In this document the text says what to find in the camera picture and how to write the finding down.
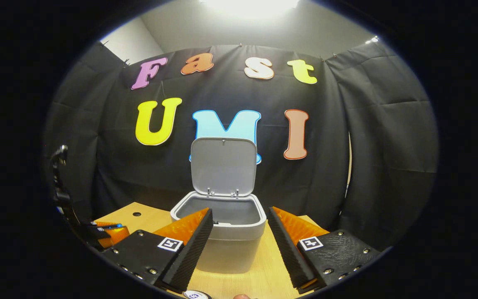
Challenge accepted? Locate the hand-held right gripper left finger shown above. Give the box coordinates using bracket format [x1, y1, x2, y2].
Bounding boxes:
[102, 208, 215, 293]

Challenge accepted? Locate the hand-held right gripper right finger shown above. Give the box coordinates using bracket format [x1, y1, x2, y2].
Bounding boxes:
[267, 206, 381, 294]

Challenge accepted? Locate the white desktop garbage bin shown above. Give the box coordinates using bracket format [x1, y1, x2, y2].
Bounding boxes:
[170, 137, 267, 274]

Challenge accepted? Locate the wooden desktop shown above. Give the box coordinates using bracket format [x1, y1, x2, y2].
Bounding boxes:
[94, 202, 331, 299]

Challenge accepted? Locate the black backdrop cloth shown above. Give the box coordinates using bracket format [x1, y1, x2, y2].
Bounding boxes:
[44, 39, 439, 254]

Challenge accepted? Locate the large ceiling light panel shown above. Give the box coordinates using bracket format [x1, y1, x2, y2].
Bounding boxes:
[200, 0, 300, 18]

